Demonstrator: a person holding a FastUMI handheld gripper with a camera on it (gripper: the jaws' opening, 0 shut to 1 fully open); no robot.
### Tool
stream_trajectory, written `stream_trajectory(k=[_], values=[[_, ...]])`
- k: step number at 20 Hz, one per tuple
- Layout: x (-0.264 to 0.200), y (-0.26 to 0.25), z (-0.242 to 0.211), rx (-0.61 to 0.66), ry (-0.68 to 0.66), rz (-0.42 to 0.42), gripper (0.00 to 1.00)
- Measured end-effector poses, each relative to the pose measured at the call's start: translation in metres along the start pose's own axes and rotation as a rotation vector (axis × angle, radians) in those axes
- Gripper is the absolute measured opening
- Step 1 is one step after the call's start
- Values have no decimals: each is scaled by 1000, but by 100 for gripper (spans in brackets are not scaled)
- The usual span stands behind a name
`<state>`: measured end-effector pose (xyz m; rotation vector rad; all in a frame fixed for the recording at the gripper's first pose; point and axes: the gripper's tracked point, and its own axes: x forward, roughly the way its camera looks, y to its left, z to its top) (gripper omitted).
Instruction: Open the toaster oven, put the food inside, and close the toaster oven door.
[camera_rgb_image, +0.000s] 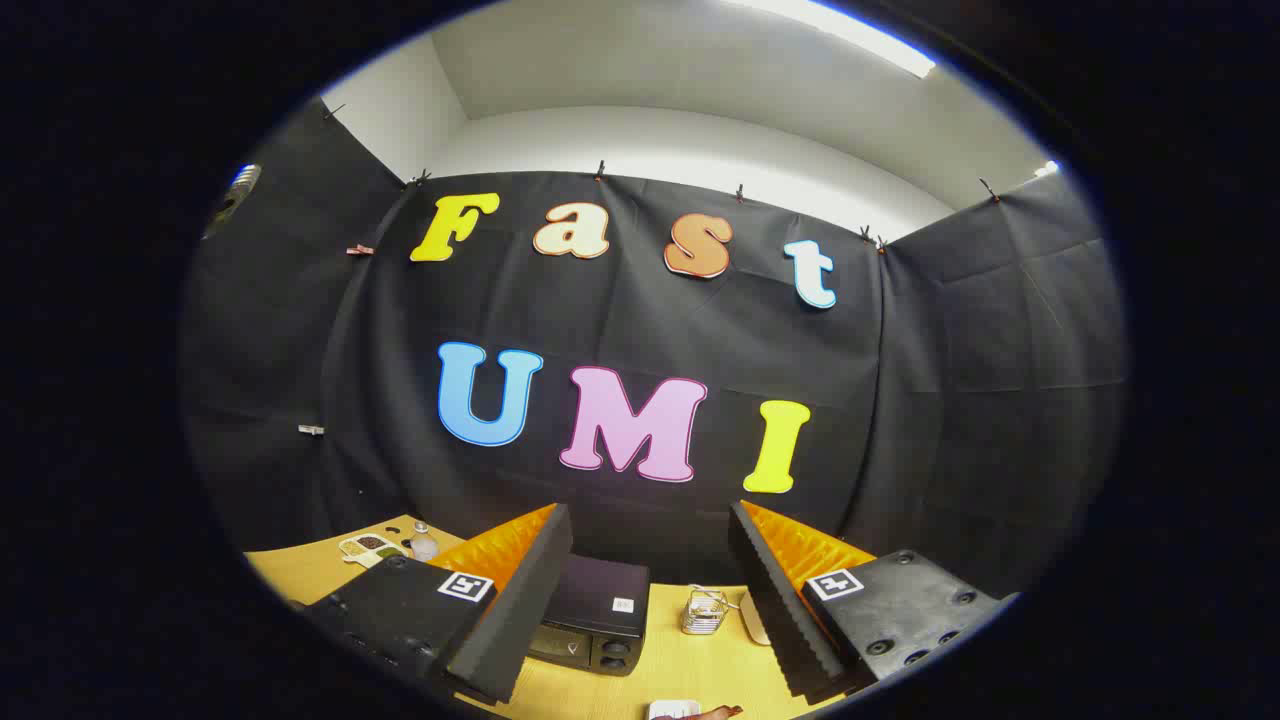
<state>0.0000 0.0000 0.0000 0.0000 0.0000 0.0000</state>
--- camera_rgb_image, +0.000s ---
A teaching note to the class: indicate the black toaster oven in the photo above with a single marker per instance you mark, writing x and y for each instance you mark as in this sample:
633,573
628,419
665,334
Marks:
600,610

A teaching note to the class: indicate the white toaster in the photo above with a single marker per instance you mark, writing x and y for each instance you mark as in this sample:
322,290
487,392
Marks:
752,620

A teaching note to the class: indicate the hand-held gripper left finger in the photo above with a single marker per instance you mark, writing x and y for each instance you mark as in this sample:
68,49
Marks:
520,610

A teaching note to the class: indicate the reddish brown meat strip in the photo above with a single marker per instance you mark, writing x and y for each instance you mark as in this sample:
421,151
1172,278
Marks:
718,712

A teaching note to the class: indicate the white divided spice dish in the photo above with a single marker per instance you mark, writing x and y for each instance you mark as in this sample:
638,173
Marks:
370,548

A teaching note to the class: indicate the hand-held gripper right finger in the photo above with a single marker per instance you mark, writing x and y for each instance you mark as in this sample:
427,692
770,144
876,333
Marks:
775,610

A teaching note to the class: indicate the white ribbed dish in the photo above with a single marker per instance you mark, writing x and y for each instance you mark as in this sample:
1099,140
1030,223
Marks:
670,711

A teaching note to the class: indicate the small clear shaker bottle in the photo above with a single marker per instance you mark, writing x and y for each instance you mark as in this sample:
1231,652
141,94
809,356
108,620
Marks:
424,545

